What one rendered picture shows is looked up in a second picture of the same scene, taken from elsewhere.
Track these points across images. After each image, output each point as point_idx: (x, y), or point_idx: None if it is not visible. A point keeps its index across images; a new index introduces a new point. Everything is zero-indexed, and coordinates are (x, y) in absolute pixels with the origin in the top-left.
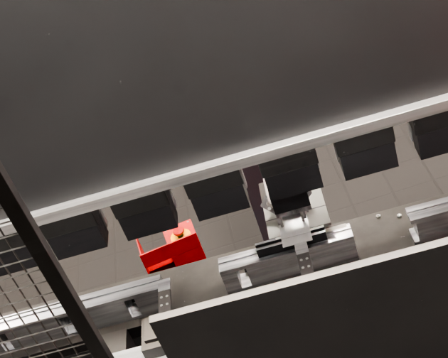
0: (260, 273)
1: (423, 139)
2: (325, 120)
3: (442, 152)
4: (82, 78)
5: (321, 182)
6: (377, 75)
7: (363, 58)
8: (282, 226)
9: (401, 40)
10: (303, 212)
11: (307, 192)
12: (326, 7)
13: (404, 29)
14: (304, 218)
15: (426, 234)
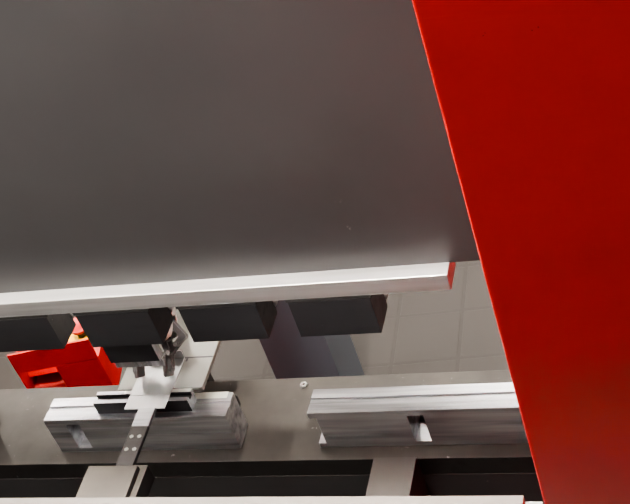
0: (100, 434)
1: (298, 309)
2: (74, 278)
3: (331, 332)
4: None
5: (158, 337)
6: (134, 235)
7: (106, 209)
8: (136, 377)
9: (155, 196)
10: (168, 362)
11: (179, 335)
12: (35, 136)
13: (156, 182)
14: (166, 372)
15: (334, 436)
